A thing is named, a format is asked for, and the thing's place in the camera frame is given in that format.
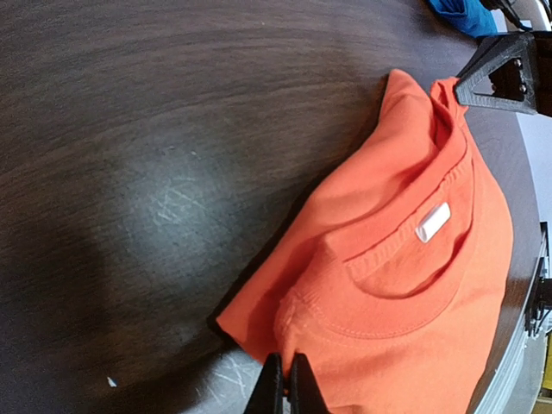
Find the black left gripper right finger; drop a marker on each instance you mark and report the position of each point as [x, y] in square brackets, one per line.
[304, 394]

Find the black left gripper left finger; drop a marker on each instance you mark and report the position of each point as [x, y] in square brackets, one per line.
[268, 392]

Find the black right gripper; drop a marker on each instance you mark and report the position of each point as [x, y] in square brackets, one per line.
[509, 72]

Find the blue pleated skirt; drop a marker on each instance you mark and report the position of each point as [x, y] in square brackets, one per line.
[467, 16]

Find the orange t-shirt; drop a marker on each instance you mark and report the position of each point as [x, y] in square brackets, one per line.
[391, 278]

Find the aluminium front rail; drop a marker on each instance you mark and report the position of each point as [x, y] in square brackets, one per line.
[517, 381]

